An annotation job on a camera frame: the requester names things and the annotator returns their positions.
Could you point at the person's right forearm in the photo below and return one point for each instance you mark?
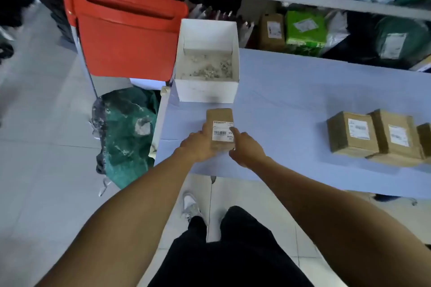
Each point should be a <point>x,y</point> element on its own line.
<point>336,226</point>

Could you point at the black trousers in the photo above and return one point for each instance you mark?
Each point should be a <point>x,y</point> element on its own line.
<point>232,256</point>

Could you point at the dark green parcel bag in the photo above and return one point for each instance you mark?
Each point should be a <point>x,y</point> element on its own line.
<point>414,34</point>

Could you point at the white open box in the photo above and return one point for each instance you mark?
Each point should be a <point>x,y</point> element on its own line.
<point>205,92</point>

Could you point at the green wrapped parcel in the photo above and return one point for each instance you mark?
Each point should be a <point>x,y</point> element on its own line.
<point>306,33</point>

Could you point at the red plastic chair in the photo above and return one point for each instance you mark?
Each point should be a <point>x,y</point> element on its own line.
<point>124,44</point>

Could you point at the brown cardboard box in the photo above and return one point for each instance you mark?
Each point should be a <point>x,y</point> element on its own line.
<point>219,114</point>
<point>338,138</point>
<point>382,125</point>
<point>271,43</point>

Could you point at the person's right hand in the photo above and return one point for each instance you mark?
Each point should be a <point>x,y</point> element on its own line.
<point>247,150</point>

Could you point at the white shoe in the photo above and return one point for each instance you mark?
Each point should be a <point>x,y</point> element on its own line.
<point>191,207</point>

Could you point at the person's left forearm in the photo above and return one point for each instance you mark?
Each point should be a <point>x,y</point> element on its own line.
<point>124,223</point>

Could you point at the green plastic bag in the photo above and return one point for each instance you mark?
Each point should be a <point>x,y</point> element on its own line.
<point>124,149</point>

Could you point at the pile of torn label scraps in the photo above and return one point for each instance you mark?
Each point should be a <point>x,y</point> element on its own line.
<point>208,68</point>

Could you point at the person's left hand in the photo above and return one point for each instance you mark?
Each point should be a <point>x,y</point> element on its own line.
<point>198,145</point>

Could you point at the white barcode label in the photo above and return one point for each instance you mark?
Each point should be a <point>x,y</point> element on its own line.
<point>220,128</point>
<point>399,135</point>
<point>358,128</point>

